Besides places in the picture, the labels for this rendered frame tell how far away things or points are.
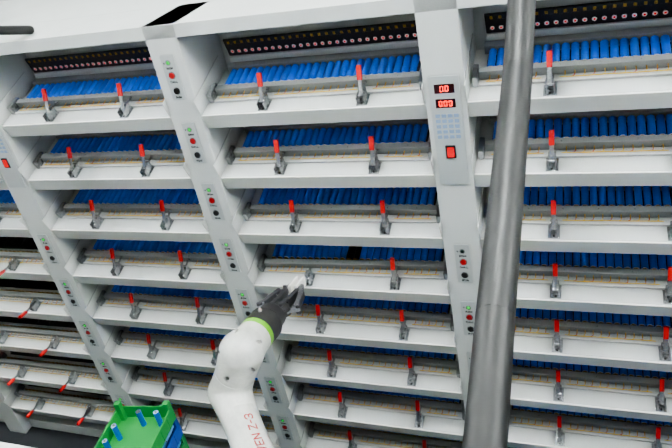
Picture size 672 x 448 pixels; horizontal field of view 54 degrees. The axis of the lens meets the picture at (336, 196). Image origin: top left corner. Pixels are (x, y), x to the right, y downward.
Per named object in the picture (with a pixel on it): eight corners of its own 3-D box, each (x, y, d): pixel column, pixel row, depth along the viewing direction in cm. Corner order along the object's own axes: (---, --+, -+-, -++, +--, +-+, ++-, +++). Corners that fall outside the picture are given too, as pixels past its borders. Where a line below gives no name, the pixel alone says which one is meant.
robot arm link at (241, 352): (257, 358, 149) (215, 336, 151) (244, 397, 155) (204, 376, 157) (281, 326, 161) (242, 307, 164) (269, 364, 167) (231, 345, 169)
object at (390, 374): (464, 400, 201) (458, 380, 191) (285, 380, 223) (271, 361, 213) (471, 340, 214) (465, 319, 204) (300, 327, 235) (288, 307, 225)
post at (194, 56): (313, 480, 246) (172, 23, 162) (290, 477, 249) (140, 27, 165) (329, 437, 262) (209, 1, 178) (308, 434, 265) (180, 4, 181)
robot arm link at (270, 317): (270, 315, 162) (237, 313, 165) (277, 356, 165) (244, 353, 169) (280, 303, 167) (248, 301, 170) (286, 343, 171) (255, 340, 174)
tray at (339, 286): (452, 304, 183) (447, 285, 176) (258, 293, 205) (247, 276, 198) (460, 246, 195) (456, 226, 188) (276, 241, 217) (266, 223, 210)
